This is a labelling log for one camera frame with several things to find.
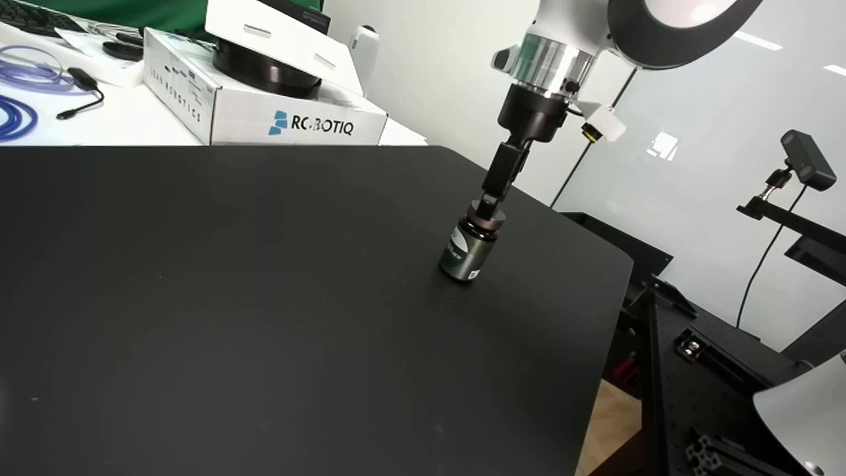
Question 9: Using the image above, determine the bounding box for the small white box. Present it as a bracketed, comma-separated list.
[50, 23, 148, 91]

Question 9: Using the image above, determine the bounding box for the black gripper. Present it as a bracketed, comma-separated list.
[465, 88, 576, 240]

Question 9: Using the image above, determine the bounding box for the black metal frame stand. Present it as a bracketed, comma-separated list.
[561, 208, 846, 476]

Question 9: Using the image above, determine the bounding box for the dark bottle with brown cap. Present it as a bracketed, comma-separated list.
[436, 208, 496, 286]

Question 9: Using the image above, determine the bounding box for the black cable with plug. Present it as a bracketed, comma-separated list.
[52, 63, 109, 125]

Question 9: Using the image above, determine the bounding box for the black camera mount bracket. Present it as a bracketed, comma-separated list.
[735, 195, 846, 286]

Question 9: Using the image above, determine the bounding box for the black flat device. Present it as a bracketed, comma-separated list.
[0, 0, 89, 40]

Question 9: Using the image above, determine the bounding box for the black camera cable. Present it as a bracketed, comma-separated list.
[731, 169, 809, 330]

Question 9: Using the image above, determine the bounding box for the thin blue cable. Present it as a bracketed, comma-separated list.
[0, 43, 89, 96]

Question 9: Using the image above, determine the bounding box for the black camera on mount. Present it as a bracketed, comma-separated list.
[776, 126, 837, 194]

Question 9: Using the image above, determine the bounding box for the black device in box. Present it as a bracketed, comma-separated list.
[210, 40, 324, 100]

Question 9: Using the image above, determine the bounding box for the thick blue coiled cable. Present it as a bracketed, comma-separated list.
[0, 93, 38, 146]

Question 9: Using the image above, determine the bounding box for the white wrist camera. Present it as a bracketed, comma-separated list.
[579, 103, 628, 146]

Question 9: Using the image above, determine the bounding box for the white Robotiq cardboard box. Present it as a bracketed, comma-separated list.
[140, 23, 390, 147]

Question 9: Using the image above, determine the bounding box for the small dark round object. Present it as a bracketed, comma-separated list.
[99, 38, 144, 63]

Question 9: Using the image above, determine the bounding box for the white upright plastic device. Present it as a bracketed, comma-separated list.
[349, 21, 383, 88]

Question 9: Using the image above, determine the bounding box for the green cloth backdrop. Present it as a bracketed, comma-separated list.
[50, 0, 210, 40]

